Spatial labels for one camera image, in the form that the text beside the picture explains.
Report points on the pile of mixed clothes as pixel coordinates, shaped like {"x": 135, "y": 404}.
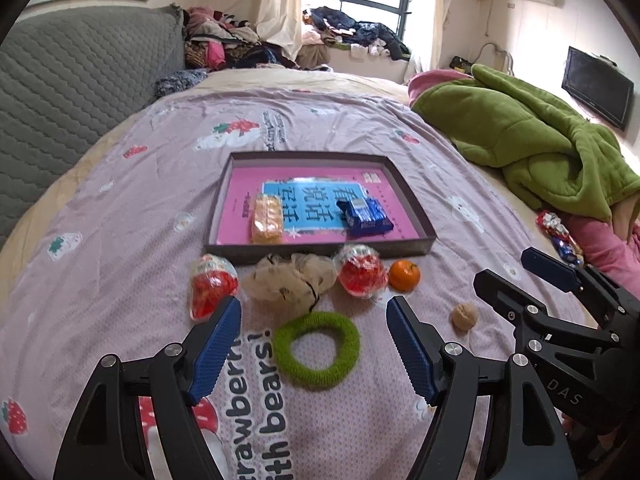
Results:
{"x": 225, "y": 40}

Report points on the pink printed bed sheet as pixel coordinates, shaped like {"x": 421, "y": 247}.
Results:
{"x": 125, "y": 220}

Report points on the blue snack packet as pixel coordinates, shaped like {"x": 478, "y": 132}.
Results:
{"x": 367, "y": 217}

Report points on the grey quilted headboard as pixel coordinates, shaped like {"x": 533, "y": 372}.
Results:
{"x": 75, "y": 85}

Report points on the shallow dark cardboard tray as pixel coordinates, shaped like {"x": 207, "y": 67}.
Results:
{"x": 320, "y": 255}

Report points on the red jelly cup packet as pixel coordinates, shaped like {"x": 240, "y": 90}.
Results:
{"x": 212, "y": 285}
{"x": 361, "y": 272}

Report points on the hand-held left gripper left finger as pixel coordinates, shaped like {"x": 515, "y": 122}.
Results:
{"x": 217, "y": 352}

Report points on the black wall television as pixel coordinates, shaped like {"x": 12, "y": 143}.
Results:
{"x": 597, "y": 85}

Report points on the red and silver candy packet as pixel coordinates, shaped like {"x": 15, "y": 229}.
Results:
{"x": 552, "y": 225}

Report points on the dark blue patterned cloth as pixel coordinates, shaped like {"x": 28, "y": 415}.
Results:
{"x": 180, "y": 82}

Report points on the blue candy packet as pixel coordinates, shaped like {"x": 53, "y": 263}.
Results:
{"x": 567, "y": 250}

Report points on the orange mandarin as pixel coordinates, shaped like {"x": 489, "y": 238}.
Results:
{"x": 404, "y": 276}

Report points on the orange cracker packet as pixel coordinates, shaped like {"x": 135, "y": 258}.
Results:
{"x": 267, "y": 220}

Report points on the green fleece blanket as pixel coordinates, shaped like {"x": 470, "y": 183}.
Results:
{"x": 525, "y": 130}

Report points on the walnut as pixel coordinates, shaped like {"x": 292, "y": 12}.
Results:
{"x": 464, "y": 317}

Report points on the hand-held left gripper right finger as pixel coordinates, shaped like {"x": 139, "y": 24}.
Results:
{"x": 410, "y": 352}

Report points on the pile of dark clothes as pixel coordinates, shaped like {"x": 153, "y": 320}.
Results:
{"x": 360, "y": 30}

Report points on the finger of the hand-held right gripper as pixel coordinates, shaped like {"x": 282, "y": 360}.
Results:
{"x": 550, "y": 269}
{"x": 510, "y": 297}

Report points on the cream curtain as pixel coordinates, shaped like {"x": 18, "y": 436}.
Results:
{"x": 435, "y": 10}
{"x": 280, "y": 5}

